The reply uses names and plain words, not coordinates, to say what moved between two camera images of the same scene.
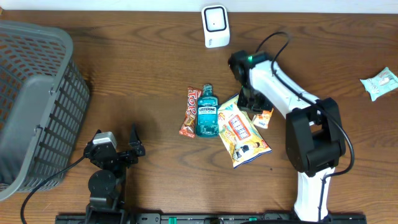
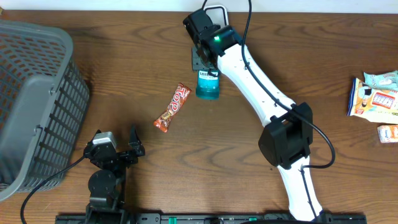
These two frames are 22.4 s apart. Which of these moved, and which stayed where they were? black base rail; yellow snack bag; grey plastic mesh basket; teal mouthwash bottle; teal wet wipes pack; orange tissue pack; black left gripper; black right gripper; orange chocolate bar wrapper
Moved: teal wet wipes pack; orange chocolate bar wrapper; teal mouthwash bottle; yellow snack bag; orange tissue pack; black right gripper
Stayed: black left gripper; grey plastic mesh basket; black base rail
